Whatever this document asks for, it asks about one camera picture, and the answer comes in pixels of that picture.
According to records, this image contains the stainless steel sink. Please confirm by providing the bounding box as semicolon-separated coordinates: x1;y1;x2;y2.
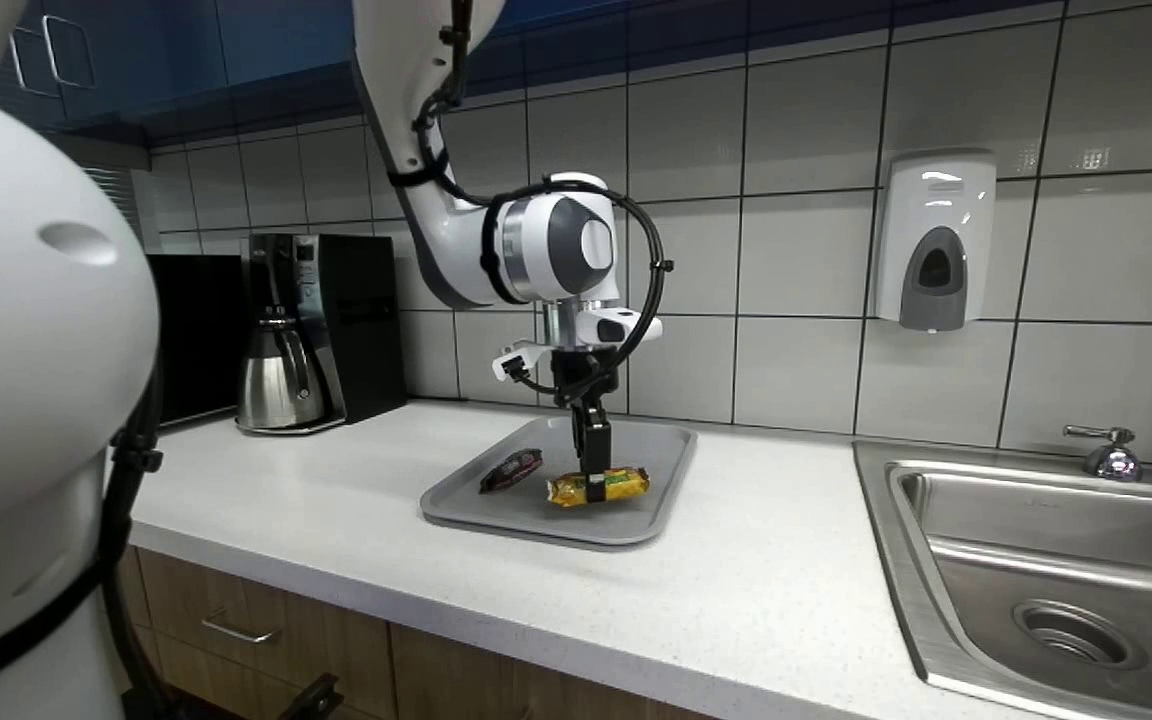
850;441;1152;720

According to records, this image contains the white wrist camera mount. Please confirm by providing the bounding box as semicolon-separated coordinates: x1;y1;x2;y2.
487;302;667;391

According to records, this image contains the yellow orange snack packet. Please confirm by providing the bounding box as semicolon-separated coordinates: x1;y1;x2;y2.
544;459;655;518

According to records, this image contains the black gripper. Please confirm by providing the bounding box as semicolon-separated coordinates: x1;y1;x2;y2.
548;341;621;486

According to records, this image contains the metal drawer handle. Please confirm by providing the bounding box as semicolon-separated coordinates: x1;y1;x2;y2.
196;611;285;654

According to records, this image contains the chrome faucet handle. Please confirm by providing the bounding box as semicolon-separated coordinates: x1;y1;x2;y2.
1064;419;1152;486

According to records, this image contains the metal upper cabinet handle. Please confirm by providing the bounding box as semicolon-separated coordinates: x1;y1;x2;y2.
2;24;34;95
34;9;74;90

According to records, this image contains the grey plastic tray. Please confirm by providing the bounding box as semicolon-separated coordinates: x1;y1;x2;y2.
417;413;701;554

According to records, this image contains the black microwave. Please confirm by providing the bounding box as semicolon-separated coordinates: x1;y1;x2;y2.
147;251;255;431

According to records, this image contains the dark brown snack packet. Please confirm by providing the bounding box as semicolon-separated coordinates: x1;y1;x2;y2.
477;443;548;501

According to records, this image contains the steel coffee carafe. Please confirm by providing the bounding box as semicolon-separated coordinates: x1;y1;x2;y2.
236;310;350;441

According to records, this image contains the wooden lower cabinet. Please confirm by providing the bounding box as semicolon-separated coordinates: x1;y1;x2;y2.
108;537;710;720

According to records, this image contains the white wall soap dispenser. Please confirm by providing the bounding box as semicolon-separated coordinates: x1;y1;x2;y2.
871;154;1002;337

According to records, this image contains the blue upper cabinet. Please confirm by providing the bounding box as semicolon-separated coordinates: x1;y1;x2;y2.
0;0;1152;156

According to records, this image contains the black coffee maker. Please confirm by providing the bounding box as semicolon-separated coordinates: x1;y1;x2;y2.
242;233;412;431

